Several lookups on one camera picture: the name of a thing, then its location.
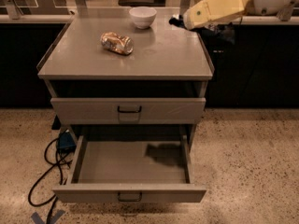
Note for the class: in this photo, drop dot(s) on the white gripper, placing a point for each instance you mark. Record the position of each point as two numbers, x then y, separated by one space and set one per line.
274 1

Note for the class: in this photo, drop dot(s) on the dark blue rxbar wrapper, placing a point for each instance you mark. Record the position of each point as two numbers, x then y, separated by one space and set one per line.
177 21

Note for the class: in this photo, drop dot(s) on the grey drawer cabinet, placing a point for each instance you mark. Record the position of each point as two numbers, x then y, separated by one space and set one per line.
167 62

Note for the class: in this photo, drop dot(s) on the closed upper grey drawer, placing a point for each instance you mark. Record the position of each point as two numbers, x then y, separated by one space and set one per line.
129 110

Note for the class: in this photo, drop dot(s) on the open lower grey drawer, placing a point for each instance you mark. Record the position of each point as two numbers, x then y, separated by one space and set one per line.
146 171

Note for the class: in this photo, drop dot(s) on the white ceramic bowl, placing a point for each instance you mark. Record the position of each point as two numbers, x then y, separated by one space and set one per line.
142 17

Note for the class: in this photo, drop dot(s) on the crushed gold soda can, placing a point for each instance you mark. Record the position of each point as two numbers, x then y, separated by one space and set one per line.
114 42

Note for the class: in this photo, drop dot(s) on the blue power box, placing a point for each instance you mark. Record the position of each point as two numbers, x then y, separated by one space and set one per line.
65 143

